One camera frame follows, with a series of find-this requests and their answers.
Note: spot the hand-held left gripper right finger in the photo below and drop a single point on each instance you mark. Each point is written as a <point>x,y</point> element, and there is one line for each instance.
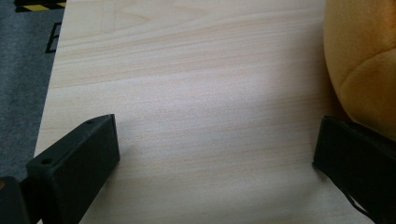
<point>358,161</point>

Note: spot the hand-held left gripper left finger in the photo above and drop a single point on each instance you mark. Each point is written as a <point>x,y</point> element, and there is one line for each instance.
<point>77,161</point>

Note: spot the orange plush toy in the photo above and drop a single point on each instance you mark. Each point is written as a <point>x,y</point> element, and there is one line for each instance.
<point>361,53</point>

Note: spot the black yellow striped stand base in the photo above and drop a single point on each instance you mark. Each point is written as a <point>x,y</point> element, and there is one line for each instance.
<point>40,6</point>

